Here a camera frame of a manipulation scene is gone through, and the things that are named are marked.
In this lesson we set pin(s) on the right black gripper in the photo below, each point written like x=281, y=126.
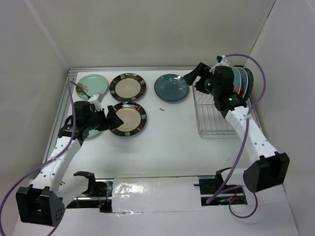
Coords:
x=199, y=77

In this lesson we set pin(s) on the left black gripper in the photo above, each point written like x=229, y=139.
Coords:
x=116, y=121

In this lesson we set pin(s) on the black rim beige plate front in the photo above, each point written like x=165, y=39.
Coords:
x=134, y=117

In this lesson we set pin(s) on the black rim beige plate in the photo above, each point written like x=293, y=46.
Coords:
x=127, y=87
x=134, y=117

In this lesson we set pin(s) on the dark teal plate back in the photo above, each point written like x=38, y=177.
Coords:
x=171, y=87

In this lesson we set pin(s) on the dark teal plate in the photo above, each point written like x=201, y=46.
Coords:
x=171, y=87
x=250, y=84

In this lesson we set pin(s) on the red teal plate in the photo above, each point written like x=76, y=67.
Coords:
x=237, y=80
x=244, y=81

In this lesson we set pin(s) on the red teal plate front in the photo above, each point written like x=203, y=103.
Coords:
x=244, y=81

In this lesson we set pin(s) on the dark teal plate front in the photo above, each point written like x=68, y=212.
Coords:
x=250, y=84

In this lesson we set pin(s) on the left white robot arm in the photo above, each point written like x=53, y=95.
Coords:
x=44, y=201

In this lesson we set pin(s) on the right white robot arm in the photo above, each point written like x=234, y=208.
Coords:
x=268, y=167

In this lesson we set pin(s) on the mint floral plate front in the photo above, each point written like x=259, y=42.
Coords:
x=92, y=133

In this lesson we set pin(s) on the mint floral plate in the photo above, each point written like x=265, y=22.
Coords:
x=91, y=84
x=92, y=133

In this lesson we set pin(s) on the black rim beige plate back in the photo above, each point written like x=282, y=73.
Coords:
x=127, y=87

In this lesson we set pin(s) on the mint floral plate back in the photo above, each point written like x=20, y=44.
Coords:
x=91, y=84

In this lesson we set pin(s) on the white tape sheet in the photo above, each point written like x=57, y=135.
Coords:
x=161, y=194

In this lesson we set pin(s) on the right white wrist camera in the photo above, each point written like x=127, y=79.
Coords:
x=222, y=61

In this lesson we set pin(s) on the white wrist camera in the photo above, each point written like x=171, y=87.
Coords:
x=222, y=61
x=96, y=99

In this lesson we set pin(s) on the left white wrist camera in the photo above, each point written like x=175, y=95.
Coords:
x=96, y=99

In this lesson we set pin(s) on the metal wire dish rack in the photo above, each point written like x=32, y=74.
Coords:
x=210, y=122

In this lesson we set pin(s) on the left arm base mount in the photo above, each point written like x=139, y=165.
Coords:
x=100, y=197

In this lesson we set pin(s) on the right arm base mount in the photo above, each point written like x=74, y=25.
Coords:
x=209, y=186

